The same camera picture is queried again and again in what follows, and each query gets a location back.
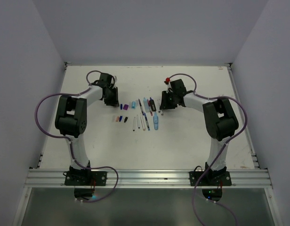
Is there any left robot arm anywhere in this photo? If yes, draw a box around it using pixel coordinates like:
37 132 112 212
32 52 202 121
55 73 120 185

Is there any light blue highlighter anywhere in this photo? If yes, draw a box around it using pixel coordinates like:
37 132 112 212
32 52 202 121
143 97 150 113

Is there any light blue correction tape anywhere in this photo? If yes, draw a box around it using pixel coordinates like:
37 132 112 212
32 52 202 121
153 112 159 130

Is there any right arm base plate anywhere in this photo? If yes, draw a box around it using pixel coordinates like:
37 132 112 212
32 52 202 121
189 171 232 186

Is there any blue ink gel pen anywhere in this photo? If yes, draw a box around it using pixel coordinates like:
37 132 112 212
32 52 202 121
144 113 150 131

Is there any purple cable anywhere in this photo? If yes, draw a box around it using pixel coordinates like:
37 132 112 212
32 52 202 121
164 73 248 226
34 70 120 203

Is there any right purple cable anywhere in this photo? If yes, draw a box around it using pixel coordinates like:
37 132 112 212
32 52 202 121
164 73 248 226

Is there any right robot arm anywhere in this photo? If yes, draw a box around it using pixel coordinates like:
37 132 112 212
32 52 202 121
160 78 239 185

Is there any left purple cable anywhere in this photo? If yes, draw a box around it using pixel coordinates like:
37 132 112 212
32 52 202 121
34 70 120 203

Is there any white slim pen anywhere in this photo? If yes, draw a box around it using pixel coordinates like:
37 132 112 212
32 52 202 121
157 99 161 113

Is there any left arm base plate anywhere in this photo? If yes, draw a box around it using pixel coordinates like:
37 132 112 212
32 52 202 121
63 170 107 186

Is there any aluminium front rail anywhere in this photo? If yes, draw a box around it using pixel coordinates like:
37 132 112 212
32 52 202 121
24 169 272 189

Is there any purple ink gel pen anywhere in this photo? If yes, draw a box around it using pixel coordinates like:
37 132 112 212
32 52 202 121
138 99 145 116

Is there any pink ink gel pen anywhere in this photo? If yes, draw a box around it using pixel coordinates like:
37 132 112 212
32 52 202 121
147 99 153 116

